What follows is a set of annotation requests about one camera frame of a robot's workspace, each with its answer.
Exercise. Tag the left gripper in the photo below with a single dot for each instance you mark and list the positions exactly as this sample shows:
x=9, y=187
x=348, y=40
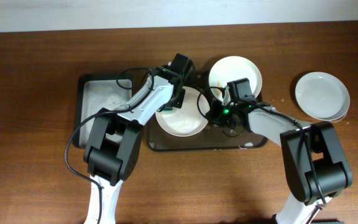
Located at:
x=178, y=98

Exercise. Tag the dark brown serving tray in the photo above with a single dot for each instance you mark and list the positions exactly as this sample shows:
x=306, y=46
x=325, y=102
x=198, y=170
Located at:
x=212, y=137

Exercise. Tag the pale green plate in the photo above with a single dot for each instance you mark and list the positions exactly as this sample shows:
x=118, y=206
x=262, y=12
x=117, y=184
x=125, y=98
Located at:
x=322, y=96

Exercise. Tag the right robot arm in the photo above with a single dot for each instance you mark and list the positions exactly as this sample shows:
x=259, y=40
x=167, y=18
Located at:
x=315, y=164

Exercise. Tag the green yellow sponge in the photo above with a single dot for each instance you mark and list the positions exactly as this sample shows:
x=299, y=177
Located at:
x=168, y=109

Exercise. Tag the black soapy water tray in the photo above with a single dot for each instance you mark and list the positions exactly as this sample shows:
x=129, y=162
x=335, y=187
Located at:
x=101, y=90

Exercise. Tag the white plate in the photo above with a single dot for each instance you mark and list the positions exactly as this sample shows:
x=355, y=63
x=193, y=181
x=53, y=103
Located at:
x=233, y=68
x=187, y=120

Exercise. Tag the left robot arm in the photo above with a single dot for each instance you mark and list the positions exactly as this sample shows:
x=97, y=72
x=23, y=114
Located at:
x=113, y=145

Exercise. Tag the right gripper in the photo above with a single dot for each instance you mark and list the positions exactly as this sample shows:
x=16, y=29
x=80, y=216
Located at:
x=217, y=115

